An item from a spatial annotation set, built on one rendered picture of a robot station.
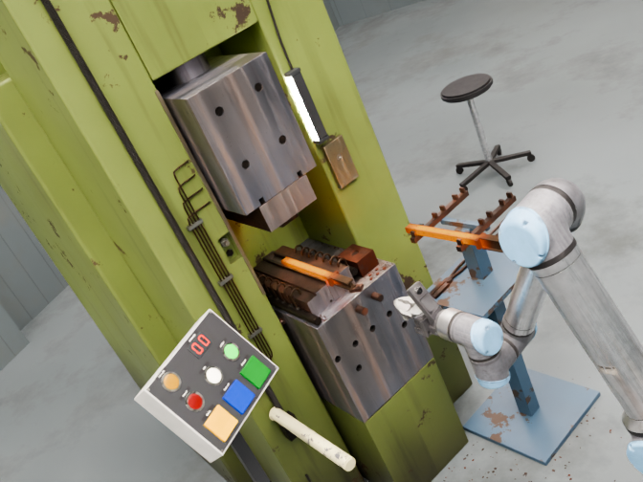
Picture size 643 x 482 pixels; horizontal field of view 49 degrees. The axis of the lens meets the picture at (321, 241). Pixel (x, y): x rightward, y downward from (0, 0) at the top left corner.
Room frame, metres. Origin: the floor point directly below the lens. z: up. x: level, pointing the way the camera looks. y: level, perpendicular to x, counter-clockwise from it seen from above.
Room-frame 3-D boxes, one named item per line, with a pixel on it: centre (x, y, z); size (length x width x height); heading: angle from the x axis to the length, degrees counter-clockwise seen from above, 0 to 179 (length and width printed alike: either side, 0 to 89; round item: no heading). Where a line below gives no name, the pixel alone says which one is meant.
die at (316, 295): (2.28, 0.14, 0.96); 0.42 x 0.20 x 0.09; 27
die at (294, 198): (2.28, 0.14, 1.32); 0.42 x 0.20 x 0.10; 27
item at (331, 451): (1.85, 0.31, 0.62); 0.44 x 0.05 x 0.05; 27
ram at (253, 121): (2.30, 0.10, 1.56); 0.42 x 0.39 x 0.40; 27
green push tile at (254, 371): (1.76, 0.34, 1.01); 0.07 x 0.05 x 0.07; 142
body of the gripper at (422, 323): (1.68, -0.19, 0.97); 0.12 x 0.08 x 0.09; 27
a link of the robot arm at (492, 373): (1.53, -0.28, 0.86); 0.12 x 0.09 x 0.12; 124
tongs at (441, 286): (2.30, -0.53, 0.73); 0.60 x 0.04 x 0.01; 121
